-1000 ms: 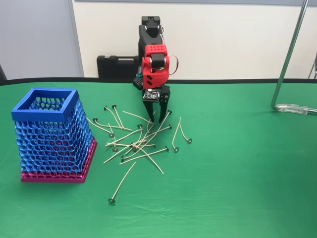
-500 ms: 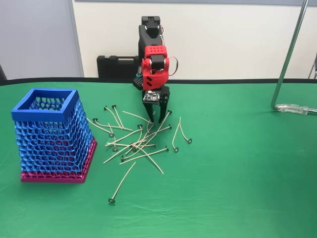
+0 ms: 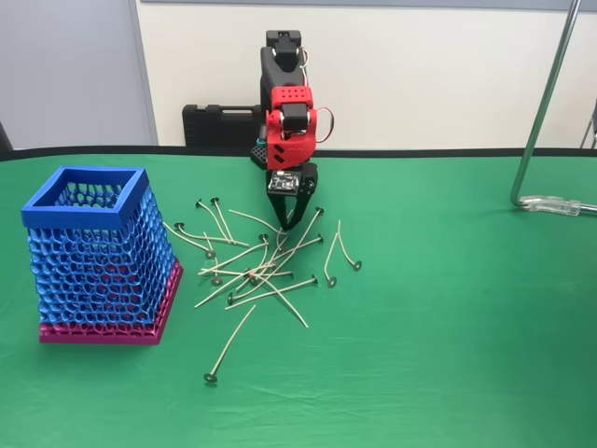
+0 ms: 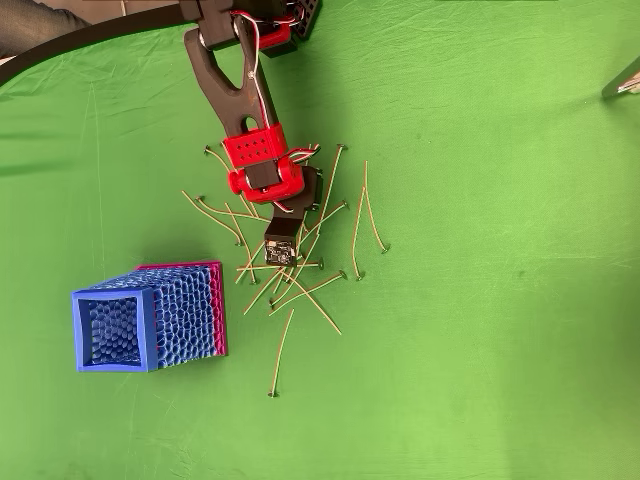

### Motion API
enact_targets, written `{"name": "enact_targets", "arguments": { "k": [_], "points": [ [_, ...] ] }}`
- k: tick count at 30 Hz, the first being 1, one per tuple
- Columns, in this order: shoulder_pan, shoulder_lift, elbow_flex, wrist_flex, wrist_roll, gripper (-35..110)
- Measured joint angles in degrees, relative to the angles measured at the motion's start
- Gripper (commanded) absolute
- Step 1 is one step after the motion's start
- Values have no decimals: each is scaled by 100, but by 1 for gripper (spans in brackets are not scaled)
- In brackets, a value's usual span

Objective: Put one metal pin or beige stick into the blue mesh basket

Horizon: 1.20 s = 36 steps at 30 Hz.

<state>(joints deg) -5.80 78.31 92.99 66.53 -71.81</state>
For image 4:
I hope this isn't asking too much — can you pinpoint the small gripper camera module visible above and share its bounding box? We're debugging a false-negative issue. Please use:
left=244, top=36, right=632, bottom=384
left=263, top=213, right=305, bottom=267

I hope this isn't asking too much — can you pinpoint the green table cloth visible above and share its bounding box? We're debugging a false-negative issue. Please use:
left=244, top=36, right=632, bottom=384
left=0, top=0, right=640, bottom=480

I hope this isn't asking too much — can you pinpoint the blue lattice basket, magenta base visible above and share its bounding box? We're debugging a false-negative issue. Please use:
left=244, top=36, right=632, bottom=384
left=70, top=259, right=229, bottom=374

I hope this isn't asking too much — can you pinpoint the red white servo cable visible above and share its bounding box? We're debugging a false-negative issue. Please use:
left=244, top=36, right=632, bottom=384
left=230, top=8, right=281, bottom=126
left=284, top=143, right=322, bottom=165

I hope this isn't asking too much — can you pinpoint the person in dark clothing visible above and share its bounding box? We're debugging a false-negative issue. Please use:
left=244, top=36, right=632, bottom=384
left=0, top=0, right=94, bottom=60

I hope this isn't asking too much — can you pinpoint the chrome metal stand pole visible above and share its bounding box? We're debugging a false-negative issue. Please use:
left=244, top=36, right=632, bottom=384
left=601, top=54, right=640, bottom=100

